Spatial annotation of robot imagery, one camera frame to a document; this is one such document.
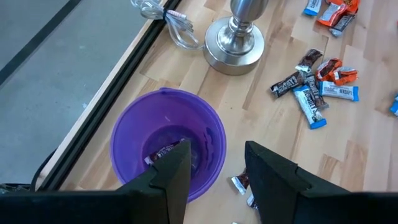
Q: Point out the blue white Hershey's bar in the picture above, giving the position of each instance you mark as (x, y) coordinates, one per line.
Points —
(339, 91)
(309, 107)
(395, 105)
(312, 7)

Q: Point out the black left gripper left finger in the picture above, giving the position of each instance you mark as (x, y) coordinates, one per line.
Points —
(93, 208)

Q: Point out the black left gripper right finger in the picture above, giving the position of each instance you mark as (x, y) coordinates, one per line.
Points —
(311, 208)

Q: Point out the silver table lamp white shade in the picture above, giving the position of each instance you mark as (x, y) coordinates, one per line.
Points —
(234, 46)

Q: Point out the brown Hershey's chocolate bar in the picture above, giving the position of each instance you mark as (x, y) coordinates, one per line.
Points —
(342, 26)
(240, 182)
(316, 91)
(287, 84)
(160, 151)
(251, 202)
(308, 59)

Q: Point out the purple face plastic bucket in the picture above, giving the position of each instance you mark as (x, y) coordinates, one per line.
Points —
(136, 124)

